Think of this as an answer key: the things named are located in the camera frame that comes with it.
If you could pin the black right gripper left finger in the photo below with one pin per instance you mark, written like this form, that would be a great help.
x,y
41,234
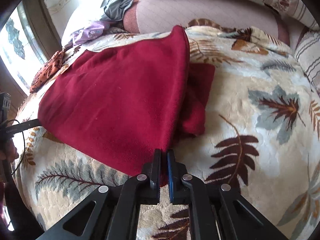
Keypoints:
x,y
112,212

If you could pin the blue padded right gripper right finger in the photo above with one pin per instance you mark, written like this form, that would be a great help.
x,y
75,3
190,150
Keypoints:
x,y
216,211

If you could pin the dark red sweater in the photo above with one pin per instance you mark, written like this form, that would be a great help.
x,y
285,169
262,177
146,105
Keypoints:
x,y
121,104

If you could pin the person's red patterned clothing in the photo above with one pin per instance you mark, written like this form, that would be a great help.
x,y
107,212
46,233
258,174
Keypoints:
x,y
24,222

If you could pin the person's left hand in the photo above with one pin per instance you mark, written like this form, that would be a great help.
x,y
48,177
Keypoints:
x,y
9,152

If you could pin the orange floral cloth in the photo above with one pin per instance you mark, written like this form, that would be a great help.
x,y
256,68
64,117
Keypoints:
x,y
47,71

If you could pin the purple floral cloth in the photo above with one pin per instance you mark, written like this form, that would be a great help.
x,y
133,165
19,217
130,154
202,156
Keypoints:
x,y
91,31

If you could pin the pink quilted mattress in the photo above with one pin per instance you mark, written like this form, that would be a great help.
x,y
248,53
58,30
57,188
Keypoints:
x,y
151,16

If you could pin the brown wooden window frame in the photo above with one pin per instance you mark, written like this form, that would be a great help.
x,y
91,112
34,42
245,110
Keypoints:
x,y
28,40

